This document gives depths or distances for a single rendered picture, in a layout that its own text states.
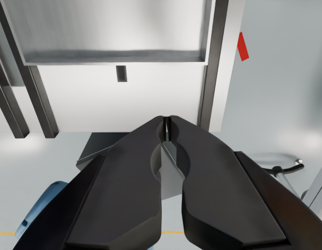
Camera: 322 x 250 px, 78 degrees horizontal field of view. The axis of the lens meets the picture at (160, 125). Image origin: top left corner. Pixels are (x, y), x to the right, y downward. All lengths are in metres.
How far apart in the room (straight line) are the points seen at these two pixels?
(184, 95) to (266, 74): 1.10
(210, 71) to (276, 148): 1.50
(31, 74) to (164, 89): 0.21
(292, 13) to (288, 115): 0.65
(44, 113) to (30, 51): 0.10
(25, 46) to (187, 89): 0.25
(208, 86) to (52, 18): 0.25
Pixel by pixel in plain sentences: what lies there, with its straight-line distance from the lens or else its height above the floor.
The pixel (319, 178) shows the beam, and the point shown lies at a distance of 1.40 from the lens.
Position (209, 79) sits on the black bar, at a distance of 0.33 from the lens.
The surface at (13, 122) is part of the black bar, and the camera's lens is 0.44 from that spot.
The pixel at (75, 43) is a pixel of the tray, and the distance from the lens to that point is 0.35.
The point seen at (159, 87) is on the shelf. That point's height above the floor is 0.88.
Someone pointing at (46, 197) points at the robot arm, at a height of 0.97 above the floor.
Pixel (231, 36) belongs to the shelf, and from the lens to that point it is 0.34.
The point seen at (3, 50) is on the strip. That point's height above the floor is 0.88.
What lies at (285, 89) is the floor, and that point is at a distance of 1.53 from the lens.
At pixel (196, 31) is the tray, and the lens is 0.33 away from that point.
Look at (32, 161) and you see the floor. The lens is 1.92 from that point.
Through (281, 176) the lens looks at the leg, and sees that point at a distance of 1.74.
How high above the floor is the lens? 1.20
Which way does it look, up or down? 57 degrees down
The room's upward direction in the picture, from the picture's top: 179 degrees clockwise
